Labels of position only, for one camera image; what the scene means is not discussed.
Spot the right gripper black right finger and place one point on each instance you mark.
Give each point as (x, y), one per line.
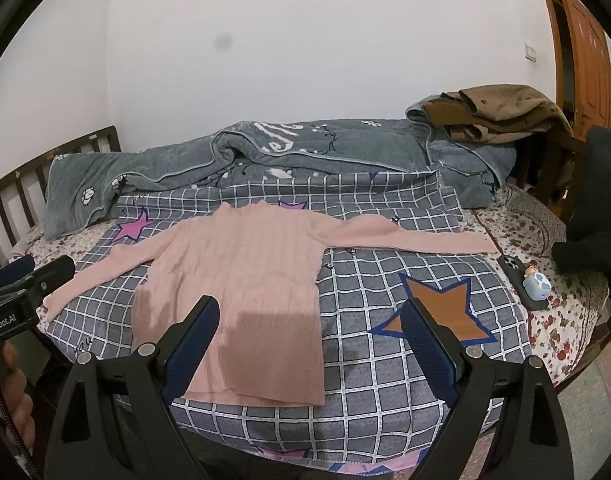
(531, 439)

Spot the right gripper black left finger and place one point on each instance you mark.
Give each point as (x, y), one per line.
(113, 419)

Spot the pink knit sweater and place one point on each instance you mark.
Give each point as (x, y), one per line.
(260, 262)

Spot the brown folded clothes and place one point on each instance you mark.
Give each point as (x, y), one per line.
(495, 114)

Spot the person's left hand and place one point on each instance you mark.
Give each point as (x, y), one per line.
(18, 402)

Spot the dark wooden headboard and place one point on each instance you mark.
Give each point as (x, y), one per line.
(23, 190)

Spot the floral bed sheet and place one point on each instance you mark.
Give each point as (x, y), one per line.
(520, 225)

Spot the grey-green fleece blanket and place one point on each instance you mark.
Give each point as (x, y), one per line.
(84, 188)

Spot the small blue figurine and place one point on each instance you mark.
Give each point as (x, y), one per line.
(536, 284)

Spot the black garment on chair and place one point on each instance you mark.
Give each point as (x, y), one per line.
(588, 244)

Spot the dark wooden chair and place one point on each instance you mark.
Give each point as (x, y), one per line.
(551, 167)

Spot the brown wooden door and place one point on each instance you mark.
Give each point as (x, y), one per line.
(582, 66)

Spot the white wall switch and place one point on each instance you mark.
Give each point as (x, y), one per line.
(530, 53)

